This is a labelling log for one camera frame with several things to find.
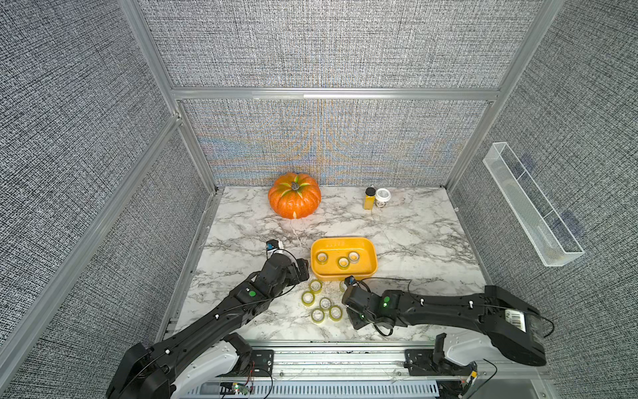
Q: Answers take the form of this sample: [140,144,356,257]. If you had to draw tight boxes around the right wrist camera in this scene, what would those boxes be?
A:
[343,275,357,289]

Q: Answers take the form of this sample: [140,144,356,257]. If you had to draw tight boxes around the small white lidded jar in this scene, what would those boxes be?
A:
[375,188,391,208]

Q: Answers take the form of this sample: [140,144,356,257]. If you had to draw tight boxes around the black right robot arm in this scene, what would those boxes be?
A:
[342,282,547,367]

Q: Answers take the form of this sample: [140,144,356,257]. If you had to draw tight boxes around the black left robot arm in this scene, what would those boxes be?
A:
[105,249,309,398]

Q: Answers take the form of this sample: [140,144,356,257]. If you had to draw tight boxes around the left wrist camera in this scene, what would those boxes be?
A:
[266,239,283,253]

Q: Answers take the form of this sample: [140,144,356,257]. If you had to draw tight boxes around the aluminium frame rails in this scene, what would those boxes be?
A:
[1,1,563,387]

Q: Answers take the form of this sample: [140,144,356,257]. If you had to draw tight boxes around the yellow plastic storage box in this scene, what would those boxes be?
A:
[311,237,378,281]

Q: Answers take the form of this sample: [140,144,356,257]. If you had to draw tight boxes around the orange pumpkin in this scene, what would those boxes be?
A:
[267,173,322,219]

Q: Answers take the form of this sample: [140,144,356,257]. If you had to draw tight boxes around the yellow juice bottle black cap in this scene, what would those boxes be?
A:
[363,187,376,210]

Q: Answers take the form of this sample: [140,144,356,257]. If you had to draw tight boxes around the front rail base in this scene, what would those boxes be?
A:
[170,341,558,398]

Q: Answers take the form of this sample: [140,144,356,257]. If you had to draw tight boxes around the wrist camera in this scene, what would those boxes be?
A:
[266,239,283,253]
[343,275,357,289]

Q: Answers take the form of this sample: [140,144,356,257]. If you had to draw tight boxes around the clear acrylic wall shelf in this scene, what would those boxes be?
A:
[483,142,585,267]

